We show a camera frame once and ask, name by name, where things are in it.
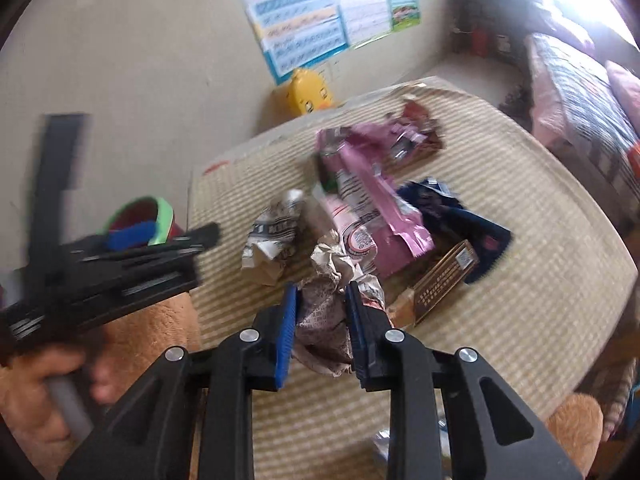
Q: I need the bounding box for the red brown snack wrapper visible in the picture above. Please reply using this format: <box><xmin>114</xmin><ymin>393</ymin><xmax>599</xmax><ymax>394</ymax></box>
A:
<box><xmin>390</xmin><ymin>100</ymin><xmax>445</xmax><ymax>163</ymax></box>

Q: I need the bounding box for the person's left hand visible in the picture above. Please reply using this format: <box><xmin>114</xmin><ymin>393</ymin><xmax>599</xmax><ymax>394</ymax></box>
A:
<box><xmin>30</xmin><ymin>347</ymin><xmax>123</xmax><ymax>406</ymax></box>

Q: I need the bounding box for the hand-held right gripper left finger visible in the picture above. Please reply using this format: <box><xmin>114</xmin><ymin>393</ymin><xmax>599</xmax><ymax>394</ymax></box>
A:
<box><xmin>57</xmin><ymin>282</ymin><xmax>301</xmax><ymax>480</ymax></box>

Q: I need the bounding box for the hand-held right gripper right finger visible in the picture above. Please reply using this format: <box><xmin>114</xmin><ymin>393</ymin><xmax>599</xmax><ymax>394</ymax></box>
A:
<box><xmin>345</xmin><ymin>280</ymin><xmax>583</xmax><ymax>480</ymax></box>

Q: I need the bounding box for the striped bed blanket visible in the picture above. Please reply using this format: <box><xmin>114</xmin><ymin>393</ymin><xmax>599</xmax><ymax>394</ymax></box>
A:
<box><xmin>525</xmin><ymin>32</ymin><xmax>640</xmax><ymax>211</ymax></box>

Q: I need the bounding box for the pink pillow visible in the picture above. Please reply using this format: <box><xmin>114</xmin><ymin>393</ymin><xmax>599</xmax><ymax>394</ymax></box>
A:
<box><xmin>605</xmin><ymin>60</ymin><xmax>640</xmax><ymax>126</ymax></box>

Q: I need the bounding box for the blue striped wall poster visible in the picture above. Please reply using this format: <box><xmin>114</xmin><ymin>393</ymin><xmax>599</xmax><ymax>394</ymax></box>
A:
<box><xmin>225</xmin><ymin>0</ymin><xmax>351</xmax><ymax>86</ymax></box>

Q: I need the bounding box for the pink foil wrapper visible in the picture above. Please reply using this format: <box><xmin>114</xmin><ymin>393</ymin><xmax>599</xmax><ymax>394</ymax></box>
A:
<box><xmin>315</xmin><ymin>124</ymin><xmax>401</xmax><ymax>191</ymax></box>

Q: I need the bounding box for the brown patterned paper wrapper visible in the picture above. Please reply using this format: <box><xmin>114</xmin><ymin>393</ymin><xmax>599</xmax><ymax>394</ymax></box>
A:
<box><xmin>292</xmin><ymin>242</ymin><xmax>386</xmax><ymax>378</ymax></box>

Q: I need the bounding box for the checkered cloth table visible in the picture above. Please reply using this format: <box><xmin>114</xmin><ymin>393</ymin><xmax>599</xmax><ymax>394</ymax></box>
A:
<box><xmin>187</xmin><ymin>76</ymin><xmax>638</xmax><ymax>480</ymax></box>

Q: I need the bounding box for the brown cigarette box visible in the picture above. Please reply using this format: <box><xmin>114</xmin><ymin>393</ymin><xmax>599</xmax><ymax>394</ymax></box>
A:
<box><xmin>412</xmin><ymin>240</ymin><xmax>480</xmax><ymax>326</ymax></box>

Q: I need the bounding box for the yellow duck toy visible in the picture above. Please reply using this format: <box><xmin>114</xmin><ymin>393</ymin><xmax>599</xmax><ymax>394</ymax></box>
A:
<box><xmin>272</xmin><ymin>67</ymin><xmax>335</xmax><ymax>118</ymax></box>

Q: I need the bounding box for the green edged wall chart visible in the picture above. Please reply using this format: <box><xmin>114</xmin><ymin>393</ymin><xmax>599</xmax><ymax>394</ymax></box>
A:
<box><xmin>325</xmin><ymin>0</ymin><xmax>423</xmax><ymax>51</ymax></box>

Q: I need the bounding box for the dark blue snack wrapper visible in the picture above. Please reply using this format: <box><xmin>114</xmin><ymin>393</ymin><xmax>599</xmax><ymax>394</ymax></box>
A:
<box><xmin>397</xmin><ymin>177</ymin><xmax>513</xmax><ymax>281</ymax></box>

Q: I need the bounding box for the large pink snack bag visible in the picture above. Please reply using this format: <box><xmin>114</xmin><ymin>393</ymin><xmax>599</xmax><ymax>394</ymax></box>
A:
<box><xmin>320</xmin><ymin>165</ymin><xmax>435</xmax><ymax>278</ymax></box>

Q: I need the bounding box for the red bin with green rim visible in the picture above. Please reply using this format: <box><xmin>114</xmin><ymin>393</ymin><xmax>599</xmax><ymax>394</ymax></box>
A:
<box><xmin>102</xmin><ymin>196</ymin><xmax>186</xmax><ymax>251</ymax></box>

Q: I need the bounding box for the dark metal shelf rack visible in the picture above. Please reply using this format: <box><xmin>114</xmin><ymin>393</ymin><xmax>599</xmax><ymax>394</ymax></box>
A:
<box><xmin>447</xmin><ymin>0</ymin><xmax>541</xmax><ymax>61</ymax></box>

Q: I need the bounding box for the crumpled white black wrapper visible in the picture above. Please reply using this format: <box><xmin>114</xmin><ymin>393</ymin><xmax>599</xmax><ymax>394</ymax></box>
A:
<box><xmin>241</xmin><ymin>189</ymin><xmax>307</xmax><ymax>287</ymax></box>

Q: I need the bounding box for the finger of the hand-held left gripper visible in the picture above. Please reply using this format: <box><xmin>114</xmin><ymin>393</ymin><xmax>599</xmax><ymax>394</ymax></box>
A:
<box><xmin>117</xmin><ymin>252</ymin><xmax>201</xmax><ymax>306</ymax></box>
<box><xmin>65</xmin><ymin>222</ymin><xmax>221</xmax><ymax>263</ymax></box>

